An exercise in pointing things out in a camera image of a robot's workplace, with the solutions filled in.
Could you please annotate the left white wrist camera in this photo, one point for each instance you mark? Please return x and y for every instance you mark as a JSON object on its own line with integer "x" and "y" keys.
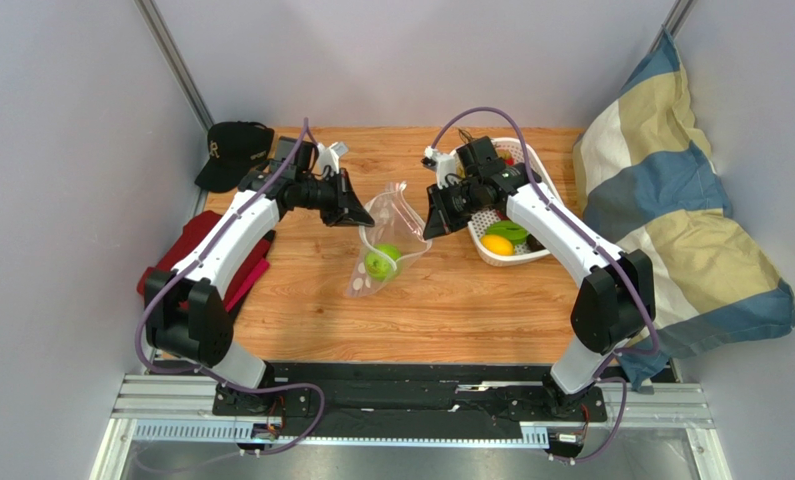
{"x": 328, "y": 160}

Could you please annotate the yellow lemon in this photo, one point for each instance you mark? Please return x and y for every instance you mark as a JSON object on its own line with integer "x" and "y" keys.
{"x": 498, "y": 245}

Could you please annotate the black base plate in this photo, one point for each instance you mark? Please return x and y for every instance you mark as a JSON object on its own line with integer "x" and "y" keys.
{"x": 451, "y": 402}

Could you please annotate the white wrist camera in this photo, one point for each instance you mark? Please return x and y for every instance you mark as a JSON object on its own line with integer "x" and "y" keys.
{"x": 445, "y": 166}
{"x": 328, "y": 160}

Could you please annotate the green apple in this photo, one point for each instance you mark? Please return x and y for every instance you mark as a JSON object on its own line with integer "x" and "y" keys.
{"x": 376, "y": 264}

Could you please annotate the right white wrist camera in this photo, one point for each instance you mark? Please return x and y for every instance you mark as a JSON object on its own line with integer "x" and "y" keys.
{"x": 445, "y": 166}

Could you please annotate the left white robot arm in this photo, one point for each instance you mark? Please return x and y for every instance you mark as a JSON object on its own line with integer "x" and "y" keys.
{"x": 185, "y": 315}

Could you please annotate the dark mangosteen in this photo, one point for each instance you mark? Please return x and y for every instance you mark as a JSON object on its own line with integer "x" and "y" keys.
{"x": 533, "y": 244}

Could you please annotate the blue yellow checkered pillow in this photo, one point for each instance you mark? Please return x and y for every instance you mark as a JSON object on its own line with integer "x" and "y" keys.
{"x": 645, "y": 181}

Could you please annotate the green sliced fruit toy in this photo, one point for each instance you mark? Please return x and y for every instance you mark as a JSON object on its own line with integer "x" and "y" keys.
{"x": 510, "y": 230}

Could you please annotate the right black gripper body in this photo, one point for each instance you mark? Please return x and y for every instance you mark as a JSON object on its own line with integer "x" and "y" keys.
{"x": 443, "y": 207}

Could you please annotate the black baseball cap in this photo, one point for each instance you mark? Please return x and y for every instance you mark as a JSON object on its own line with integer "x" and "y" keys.
{"x": 234, "y": 148}

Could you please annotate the clear polka-dot zip bag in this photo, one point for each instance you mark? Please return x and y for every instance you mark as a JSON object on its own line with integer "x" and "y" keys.
{"x": 397, "y": 223}

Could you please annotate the white perforated plastic basket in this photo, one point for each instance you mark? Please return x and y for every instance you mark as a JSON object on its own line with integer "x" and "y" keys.
{"x": 508, "y": 146}

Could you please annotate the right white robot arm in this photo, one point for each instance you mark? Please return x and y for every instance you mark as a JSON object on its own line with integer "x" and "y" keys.
{"x": 615, "y": 301}

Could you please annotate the aluminium frame rail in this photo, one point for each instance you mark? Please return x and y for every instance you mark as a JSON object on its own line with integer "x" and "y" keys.
{"x": 169, "y": 408}

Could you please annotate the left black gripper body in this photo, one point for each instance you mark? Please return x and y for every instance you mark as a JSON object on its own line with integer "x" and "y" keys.
{"x": 320, "y": 196}

